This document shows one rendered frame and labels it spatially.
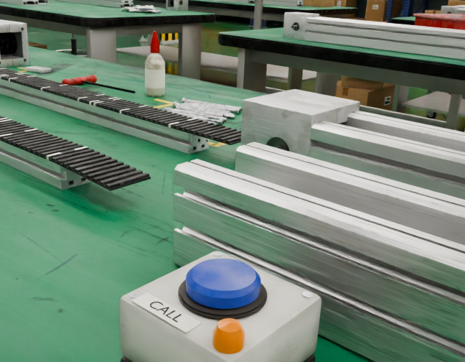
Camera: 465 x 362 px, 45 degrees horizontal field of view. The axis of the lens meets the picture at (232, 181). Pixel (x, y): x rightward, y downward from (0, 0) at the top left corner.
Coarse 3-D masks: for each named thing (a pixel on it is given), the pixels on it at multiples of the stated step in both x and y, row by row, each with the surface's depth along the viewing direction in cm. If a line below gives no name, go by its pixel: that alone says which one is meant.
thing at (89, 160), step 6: (90, 156) 60; (96, 156) 60; (102, 156) 60; (108, 156) 60; (66, 162) 57; (72, 162) 58; (78, 162) 58; (84, 162) 58; (90, 162) 58; (96, 162) 59; (66, 168) 57; (72, 168) 57
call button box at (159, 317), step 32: (224, 256) 34; (160, 288) 31; (288, 288) 31; (128, 320) 30; (160, 320) 28; (192, 320) 28; (256, 320) 28; (288, 320) 29; (128, 352) 30; (160, 352) 28; (192, 352) 27; (256, 352) 27; (288, 352) 29
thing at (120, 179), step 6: (126, 174) 56; (132, 174) 56; (138, 174) 57; (144, 174) 56; (102, 180) 54; (108, 180) 54; (114, 180) 55; (120, 180) 54; (126, 180) 55; (132, 180) 55; (138, 180) 55; (144, 180) 56; (102, 186) 54; (108, 186) 53; (114, 186) 53; (120, 186) 54
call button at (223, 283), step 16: (192, 272) 30; (208, 272) 30; (224, 272) 30; (240, 272) 30; (256, 272) 30; (192, 288) 29; (208, 288) 28; (224, 288) 28; (240, 288) 29; (256, 288) 29; (208, 304) 28; (224, 304) 28; (240, 304) 28
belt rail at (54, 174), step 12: (0, 144) 66; (0, 156) 67; (12, 156) 66; (24, 156) 63; (36, 156) 61; (24, 168) 63; (36, 168) 62; (48, 168) 60; (60, 168) 59; (48, 180) 61; (60, 180) 59; (72, 180) 60; (84, 180) 62
